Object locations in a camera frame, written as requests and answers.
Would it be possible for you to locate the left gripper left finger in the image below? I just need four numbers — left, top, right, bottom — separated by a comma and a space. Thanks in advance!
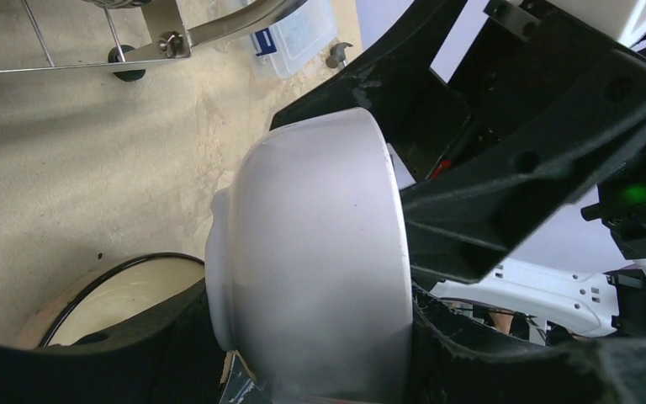
0, 281, 226, 403

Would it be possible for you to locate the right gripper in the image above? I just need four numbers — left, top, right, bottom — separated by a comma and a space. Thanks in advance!
271, 0, 646, 284

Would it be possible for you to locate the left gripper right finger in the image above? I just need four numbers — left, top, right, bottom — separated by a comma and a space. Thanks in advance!
406, 285, 646, 403

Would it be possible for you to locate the brown-rimmed white bowl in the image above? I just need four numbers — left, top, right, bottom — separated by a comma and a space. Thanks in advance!
14, 252, 205, 349

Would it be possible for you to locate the plain white bowl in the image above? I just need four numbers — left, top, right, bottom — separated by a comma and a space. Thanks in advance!
204, 108, 413, 403

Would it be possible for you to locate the steel two-tier dish rack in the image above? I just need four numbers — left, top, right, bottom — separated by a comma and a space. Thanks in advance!
0, 1, 303, 82

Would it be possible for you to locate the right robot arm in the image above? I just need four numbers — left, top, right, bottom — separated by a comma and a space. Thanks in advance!
272, 1, 646, 338

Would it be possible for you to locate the clear plastic screw box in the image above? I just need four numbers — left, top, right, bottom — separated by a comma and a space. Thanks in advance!
240, 0, 338, 79

